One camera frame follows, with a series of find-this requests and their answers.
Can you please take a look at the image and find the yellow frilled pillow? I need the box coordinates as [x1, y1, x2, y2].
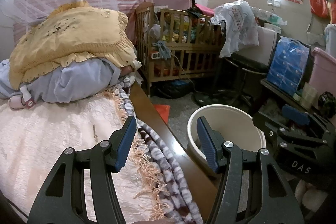
[9, 1, 141, 89]

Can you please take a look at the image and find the blue tissue pack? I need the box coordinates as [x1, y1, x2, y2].
[266, 36, 310, 96]

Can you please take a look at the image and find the grey-blue folded blanket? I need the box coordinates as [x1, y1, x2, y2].
[1, 58, 122, 103]

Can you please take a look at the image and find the red hanging bag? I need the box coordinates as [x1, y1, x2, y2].
[309, 0, 329, 19]

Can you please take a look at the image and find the white round trash bin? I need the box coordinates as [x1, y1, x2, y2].
[187, 104, 266, 175]

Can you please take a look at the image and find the black floor fan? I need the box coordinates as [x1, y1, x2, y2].
[193, 53, 269, 110]

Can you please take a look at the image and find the white pink pill bottle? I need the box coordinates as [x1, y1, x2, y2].
[20, 85, 35, 109]

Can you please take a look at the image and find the purple white patterned blanket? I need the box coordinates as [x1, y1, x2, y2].
[112, 77, 204, 224]

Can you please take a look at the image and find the white plastic shopping bag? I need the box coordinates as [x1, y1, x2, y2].
[211, 0, 259, 57]

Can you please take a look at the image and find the pink rolled cylinder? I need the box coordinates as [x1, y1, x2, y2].
[8, 95, 26, 110]

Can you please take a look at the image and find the wooden baby crib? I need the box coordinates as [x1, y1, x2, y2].
[135, 2, 224, 94]

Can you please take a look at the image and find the red flat box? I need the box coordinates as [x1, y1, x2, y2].
[153, 104, 170, 124]

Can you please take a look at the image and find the brown wooden bed frame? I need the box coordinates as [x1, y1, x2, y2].
[130, 83, 217, 221]

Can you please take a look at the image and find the right hand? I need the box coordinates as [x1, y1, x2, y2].
[294, 180, 335, 218]

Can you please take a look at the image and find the pink plastic tub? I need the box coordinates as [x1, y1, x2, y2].
[309, 47, 336, 96]

